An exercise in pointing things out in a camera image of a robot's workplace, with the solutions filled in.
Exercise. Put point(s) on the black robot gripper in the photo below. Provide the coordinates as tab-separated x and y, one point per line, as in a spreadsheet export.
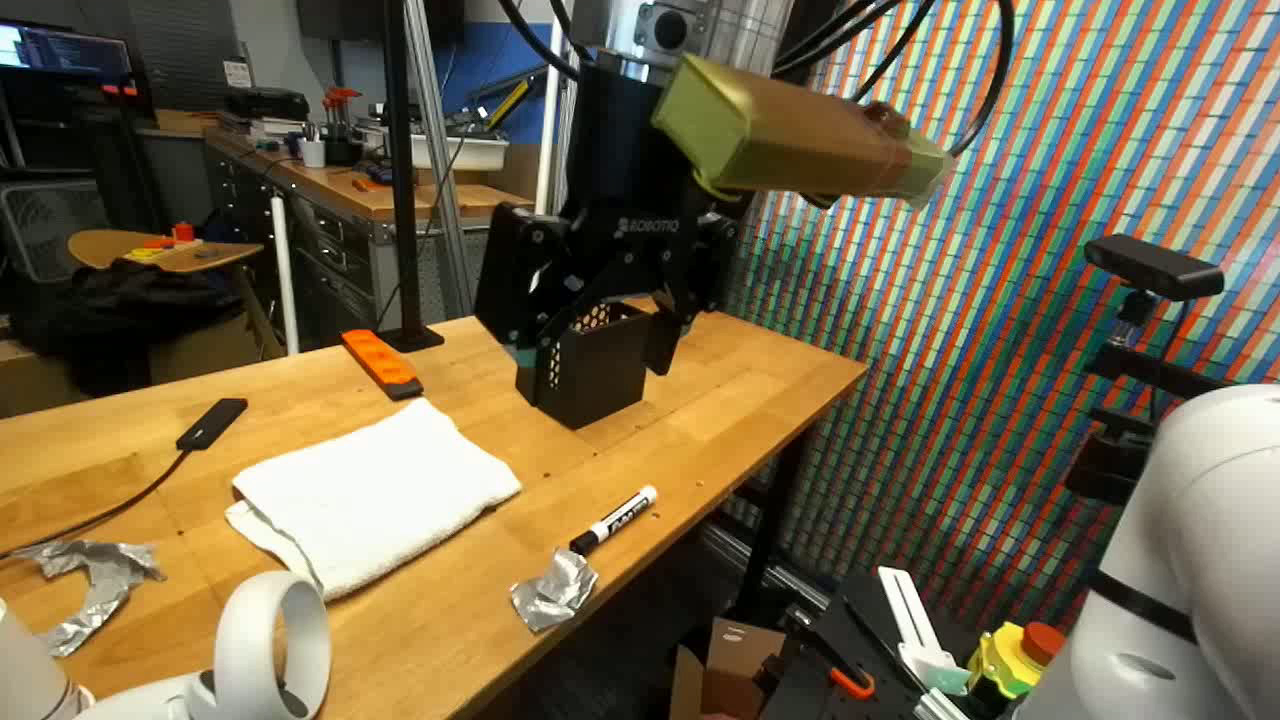
628	227

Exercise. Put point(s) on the black perforated box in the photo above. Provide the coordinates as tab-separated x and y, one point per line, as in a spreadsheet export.
593	371

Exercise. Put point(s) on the white towel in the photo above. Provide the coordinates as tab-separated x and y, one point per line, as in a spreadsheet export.
355	508

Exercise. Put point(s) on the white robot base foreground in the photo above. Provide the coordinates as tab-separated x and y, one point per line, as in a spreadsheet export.
1182	617

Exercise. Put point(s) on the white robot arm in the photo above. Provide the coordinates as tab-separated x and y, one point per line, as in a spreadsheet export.
647	40

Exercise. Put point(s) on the cardboard box on floor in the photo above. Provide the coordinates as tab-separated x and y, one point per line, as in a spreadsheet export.
728	677

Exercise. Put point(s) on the black vertical pole stand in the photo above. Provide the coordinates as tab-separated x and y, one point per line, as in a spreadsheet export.
410	333

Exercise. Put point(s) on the black and white marker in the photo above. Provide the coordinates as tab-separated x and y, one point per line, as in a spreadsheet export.
613	520

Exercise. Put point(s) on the orange and black block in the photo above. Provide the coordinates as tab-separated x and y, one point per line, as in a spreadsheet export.
382	363

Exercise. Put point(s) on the wooden workbench in background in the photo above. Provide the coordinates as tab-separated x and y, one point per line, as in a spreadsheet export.
343	230

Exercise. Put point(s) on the round wooden stool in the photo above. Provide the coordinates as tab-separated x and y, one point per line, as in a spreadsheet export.
185	256

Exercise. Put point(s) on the yellow red emergency stop button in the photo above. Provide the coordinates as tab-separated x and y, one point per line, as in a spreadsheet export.
1014	657

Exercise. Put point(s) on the large crumpled silver foil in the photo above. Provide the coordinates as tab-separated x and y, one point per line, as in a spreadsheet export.
108	576

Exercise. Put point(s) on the computer monitor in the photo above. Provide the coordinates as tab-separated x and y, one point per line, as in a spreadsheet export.
60	55

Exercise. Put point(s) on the yellow-green wrist camera box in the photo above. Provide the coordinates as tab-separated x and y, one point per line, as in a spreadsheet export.
755	132

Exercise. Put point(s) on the black clamp orange handle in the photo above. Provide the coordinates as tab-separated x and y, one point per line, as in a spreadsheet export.
854	681

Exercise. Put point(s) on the black camera on tripod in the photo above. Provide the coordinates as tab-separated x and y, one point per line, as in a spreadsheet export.
1114	459

